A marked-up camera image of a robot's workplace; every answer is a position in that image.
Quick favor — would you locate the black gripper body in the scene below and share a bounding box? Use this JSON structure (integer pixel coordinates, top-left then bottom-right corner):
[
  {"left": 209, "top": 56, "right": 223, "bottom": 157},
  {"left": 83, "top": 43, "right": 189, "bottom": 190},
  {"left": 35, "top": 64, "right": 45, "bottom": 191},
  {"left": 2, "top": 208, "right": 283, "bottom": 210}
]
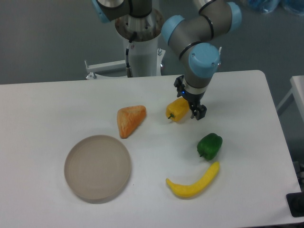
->
[{"left": 174, "top": 75, "right": 206, "bottom": 112}]

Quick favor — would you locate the yellow toy bell pepper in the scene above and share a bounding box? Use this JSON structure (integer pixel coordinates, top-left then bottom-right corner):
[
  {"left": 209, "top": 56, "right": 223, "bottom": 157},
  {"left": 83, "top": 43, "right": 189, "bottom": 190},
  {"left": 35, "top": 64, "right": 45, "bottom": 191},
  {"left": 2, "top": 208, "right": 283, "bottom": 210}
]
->
[{"left": 165, "top": 97, "right": 189, "bottom": 122}]

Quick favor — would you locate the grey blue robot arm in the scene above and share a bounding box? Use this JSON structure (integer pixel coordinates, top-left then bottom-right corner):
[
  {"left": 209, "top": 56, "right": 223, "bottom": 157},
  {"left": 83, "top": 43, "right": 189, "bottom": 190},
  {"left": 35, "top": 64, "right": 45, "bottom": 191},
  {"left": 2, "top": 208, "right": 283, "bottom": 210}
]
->
[{"left": 92, "top": 0, "right": 242, "bottom": 120}]

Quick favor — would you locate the green toy bell pepper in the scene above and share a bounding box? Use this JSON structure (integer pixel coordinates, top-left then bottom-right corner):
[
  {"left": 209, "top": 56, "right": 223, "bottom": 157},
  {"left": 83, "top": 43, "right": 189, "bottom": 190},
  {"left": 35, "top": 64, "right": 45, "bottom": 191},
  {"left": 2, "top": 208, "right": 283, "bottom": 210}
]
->
[{"left": 197, "top": 133, "right": 223, "bottom": 161}]

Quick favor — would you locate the orange triangular toy bread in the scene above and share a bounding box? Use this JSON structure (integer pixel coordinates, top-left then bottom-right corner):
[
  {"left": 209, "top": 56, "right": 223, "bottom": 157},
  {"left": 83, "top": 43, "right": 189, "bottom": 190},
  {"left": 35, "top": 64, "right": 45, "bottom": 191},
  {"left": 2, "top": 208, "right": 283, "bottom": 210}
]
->
[{"left": 117, "top": 105, "right": 147, "bottom": 139}]

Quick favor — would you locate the yellow toy banana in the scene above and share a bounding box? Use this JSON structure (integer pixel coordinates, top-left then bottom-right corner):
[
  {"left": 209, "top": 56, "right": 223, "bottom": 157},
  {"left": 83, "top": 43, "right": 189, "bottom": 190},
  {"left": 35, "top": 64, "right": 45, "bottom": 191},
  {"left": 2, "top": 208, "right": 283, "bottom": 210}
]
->
[{"left": 165, "top": 161, "right": 220, "bottom": 198}]

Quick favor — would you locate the white side table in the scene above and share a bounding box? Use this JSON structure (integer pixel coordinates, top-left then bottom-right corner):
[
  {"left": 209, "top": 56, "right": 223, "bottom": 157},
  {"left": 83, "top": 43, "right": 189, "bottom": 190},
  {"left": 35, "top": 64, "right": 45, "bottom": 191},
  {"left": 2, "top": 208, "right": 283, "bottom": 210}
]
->
[{"left": 276, "top": 76, "right": 304, "bottom": 116}]

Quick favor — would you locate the beige round plate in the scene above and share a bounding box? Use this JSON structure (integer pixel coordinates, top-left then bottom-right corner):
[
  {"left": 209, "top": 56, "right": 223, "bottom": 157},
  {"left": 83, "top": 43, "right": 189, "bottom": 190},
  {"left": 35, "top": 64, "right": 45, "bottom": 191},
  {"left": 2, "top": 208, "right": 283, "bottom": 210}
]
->
[{"left": 64, "top": 135, "right": 132, "bottom": 203}]

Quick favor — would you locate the blue plastic bag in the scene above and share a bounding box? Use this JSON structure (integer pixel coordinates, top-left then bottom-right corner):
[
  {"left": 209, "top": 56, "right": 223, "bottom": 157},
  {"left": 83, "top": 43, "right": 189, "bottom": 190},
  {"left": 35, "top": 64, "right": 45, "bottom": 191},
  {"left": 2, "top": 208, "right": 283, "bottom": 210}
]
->
[{"left": 241, "top": 0, "right": 304, "bottom": 16}]

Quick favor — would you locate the black device at edge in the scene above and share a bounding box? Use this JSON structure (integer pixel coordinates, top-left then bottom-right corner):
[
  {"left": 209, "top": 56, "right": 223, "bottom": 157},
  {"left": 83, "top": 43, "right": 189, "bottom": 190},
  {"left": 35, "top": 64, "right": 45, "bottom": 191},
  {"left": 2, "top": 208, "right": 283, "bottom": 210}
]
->
[{"left": 286, "top": 192, "right": 304, "bottom": 218}]

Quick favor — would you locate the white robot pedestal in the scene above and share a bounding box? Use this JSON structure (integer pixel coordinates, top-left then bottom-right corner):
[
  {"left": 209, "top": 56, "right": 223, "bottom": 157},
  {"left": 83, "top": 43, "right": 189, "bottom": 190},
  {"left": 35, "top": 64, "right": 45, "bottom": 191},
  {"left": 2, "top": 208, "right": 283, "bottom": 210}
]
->
[{"left": 115, "top": 8, "right": 164, "bottom": 77}]

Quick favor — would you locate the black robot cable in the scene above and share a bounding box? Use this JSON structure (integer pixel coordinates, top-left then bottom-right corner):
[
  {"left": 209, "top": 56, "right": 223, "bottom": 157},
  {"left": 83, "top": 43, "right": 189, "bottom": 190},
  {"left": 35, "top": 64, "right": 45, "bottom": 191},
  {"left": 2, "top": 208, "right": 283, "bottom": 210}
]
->
[{"left": 125, "top": 31, "right": 137, "bottom": 78}]

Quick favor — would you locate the white metal base bracket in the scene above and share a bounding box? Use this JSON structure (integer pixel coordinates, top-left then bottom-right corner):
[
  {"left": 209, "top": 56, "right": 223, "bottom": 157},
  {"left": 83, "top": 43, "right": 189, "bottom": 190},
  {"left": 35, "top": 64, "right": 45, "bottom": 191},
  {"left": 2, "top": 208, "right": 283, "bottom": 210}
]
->
[{"left": 85, "top": 48, "right": 166, "bottom": 80}]

